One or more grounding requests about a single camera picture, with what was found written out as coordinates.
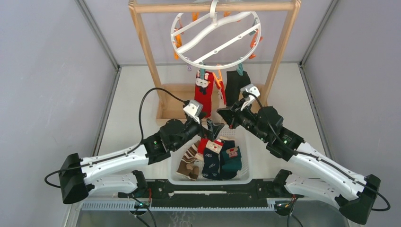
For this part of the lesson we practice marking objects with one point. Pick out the black grey sock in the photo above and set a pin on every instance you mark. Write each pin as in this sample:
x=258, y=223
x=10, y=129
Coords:
x=234, y=83

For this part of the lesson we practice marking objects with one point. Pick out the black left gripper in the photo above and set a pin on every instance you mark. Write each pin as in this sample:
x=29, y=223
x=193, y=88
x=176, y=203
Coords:
x=213, y=128

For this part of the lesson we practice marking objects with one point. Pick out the white perforated plastic basket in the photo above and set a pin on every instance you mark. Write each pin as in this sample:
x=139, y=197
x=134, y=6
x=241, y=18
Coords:
x=240, y=136

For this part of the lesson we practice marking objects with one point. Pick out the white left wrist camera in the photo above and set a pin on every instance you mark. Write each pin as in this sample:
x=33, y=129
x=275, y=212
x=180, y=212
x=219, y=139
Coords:
x=192, y=109

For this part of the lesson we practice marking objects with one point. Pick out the white round clip hanger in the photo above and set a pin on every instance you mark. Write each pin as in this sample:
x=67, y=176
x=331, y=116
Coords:
x=215, y=40

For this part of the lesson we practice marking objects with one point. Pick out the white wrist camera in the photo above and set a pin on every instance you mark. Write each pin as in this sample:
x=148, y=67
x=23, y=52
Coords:
x=250, y=93
x=192, y=109

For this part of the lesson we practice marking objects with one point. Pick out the dark printed sock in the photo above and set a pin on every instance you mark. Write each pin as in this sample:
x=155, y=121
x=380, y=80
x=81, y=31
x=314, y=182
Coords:
x=211, y=160

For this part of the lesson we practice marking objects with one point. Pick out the brown striped sock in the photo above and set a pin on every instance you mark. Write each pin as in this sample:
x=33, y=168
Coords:
x=186, y=166

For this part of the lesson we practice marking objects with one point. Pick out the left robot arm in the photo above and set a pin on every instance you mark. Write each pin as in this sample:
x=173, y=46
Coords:
x=117, y=171

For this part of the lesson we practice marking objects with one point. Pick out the red sock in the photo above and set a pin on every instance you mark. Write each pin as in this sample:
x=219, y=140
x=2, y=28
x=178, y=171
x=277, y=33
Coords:
x=200, y=149
x=203, y=91

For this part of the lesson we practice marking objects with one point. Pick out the beige reindeer sock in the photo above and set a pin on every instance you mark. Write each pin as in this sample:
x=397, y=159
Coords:
x=221, y=90

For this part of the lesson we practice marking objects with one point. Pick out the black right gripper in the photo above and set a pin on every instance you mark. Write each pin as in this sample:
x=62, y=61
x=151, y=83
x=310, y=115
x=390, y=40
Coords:
x=231, y=115

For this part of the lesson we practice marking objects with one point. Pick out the navy sock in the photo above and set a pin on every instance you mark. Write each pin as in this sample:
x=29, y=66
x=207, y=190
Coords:
x=226, y=144

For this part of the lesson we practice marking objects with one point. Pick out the dark green sock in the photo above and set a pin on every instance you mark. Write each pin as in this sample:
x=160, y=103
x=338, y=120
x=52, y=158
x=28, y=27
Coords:
x=232, y=159

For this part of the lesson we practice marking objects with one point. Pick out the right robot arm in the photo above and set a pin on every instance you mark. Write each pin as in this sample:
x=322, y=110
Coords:
x=351, y=193

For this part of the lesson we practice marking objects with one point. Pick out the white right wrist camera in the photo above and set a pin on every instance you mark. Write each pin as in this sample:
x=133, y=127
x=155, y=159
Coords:
x=250, y=93

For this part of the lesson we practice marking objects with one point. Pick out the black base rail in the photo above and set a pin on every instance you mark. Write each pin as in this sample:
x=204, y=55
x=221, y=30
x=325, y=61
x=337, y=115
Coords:
x=160, y=193

